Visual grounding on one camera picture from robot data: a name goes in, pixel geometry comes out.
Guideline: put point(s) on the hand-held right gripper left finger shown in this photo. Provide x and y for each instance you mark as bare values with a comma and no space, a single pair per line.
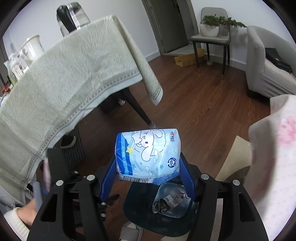
107,183

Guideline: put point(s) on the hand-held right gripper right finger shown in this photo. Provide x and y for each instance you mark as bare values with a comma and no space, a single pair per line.
186,176

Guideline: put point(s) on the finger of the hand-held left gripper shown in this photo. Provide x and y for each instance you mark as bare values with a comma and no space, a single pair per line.
37,194

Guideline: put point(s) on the black foil packet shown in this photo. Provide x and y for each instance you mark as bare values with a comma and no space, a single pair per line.
160,206

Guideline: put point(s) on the dark teal waste bin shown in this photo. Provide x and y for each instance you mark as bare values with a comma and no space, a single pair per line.
138,208

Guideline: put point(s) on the blue tissue packet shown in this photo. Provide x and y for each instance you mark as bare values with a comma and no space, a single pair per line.
148,153

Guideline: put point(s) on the person's left hand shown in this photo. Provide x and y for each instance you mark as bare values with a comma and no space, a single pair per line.
26,210

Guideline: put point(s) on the dark ribbed floor mat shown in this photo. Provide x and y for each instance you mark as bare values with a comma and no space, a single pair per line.
74,157

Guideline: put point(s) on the beige floor mat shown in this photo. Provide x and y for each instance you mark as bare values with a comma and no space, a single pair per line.
235,160

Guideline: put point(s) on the person's white slipper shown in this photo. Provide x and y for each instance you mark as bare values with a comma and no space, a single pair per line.
131,231

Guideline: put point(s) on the dark shoe with white sole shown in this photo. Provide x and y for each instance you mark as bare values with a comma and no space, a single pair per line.
67,141

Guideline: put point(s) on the striped table leg sock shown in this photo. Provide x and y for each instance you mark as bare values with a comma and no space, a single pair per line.
120,101
153,126

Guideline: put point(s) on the dark wooden table leg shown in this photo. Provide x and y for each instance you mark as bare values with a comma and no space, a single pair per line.
136,104

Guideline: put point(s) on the pink printed tablecloth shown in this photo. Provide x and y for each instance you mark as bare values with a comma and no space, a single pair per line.
277,173

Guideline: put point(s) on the green patterned tablecloth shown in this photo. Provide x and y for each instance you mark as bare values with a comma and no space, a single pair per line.
69,81

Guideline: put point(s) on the flat cardboard box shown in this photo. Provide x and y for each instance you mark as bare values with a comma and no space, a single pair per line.
185,60

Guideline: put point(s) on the grey armchair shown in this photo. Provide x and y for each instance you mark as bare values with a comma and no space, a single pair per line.
259,69

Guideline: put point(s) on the clear plastic bottle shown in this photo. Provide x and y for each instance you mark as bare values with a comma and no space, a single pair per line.
13,67

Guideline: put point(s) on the grey dining chair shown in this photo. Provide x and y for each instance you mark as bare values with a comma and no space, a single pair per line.
196,39

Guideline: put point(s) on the plant in white pot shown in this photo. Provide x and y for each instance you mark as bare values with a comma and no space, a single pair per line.
209,30

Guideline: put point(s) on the white ceramic jug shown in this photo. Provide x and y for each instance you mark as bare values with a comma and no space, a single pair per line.
32,46

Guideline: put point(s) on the black bag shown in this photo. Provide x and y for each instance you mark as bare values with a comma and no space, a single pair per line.
277,59

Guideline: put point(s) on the grey door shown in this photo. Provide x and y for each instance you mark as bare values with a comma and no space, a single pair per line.
175,27

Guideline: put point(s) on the bonsai plant in grey pot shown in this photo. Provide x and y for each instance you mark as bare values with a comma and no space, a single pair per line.
231,23

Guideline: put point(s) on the glass electric kettle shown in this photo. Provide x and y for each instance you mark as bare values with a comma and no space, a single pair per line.
78,16

